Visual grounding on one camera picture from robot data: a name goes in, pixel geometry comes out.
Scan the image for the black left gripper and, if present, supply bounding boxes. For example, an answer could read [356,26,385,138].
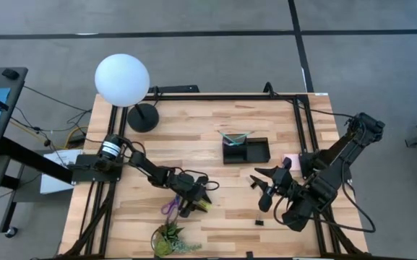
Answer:
[171,173,212,219]

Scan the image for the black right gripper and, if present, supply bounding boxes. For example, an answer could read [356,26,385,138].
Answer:
[249,165,296,213]

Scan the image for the purple handled scissors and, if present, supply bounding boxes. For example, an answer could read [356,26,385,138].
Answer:
[160,194,182,225]

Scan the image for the pink sticky note pad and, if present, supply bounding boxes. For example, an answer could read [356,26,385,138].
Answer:
[283,154,301,171]

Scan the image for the potted succulent plant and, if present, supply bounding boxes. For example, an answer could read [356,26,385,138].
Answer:
[151,222,202,258]

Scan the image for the black mesh desk organizer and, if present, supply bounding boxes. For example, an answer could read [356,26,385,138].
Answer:
[222,134,271,165]

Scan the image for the white box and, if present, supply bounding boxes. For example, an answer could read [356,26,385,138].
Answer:
[40,149,83,196]

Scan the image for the white globe lamp black stand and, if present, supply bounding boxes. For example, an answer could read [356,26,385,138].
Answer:
[94,53,160,134]

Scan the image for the dark grey desk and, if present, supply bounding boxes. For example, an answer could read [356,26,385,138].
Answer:
[0,66,74,239]

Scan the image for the black computer mouse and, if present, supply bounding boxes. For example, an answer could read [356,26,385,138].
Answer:
[1,68,20,81]

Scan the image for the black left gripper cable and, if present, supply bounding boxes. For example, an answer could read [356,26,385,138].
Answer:
[171,166,220,192]

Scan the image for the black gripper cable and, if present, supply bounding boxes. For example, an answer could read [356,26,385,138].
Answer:
[272,158,377,234]
[171,166,220,192]

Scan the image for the black frame power cable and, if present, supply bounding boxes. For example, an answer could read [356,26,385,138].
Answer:
[264,82,357,120]

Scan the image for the black aluminium table frame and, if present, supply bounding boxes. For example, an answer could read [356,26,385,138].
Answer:
[58,92,370,260]

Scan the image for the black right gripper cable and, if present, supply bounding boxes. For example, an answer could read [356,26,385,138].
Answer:
[272,158,377,234]

